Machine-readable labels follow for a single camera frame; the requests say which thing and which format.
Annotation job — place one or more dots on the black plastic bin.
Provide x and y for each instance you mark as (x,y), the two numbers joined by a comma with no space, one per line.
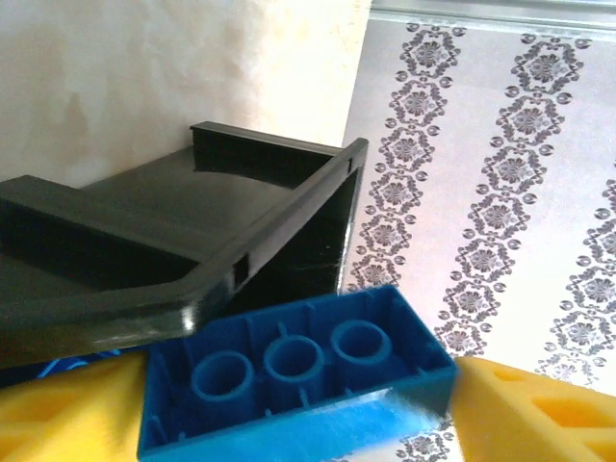
(144,216)

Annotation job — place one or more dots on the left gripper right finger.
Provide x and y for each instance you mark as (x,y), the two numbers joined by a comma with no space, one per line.
(529,423)

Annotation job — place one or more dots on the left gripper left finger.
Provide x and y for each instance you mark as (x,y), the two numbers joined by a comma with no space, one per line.
(58,418)

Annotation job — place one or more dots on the blue lego brick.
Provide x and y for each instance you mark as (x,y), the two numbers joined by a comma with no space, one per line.
(289,327)

